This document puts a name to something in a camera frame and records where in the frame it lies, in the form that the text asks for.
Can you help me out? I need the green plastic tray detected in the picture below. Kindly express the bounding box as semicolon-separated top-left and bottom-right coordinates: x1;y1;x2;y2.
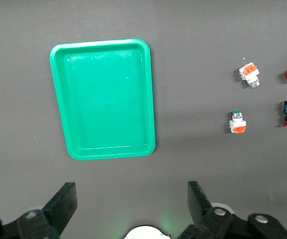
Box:
49;38;156;161

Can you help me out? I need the dark grey table mat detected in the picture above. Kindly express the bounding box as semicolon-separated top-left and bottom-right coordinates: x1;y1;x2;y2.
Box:
0;0;287;239

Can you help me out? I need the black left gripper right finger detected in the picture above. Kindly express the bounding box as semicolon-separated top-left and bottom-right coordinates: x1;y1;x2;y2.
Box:
178;181;287;239

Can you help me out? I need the white orange green-capped push button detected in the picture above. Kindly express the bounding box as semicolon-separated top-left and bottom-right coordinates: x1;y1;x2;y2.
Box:
229;110;247;134

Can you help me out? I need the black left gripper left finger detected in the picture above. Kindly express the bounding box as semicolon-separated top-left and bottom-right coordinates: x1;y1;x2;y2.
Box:
0;182;78;239

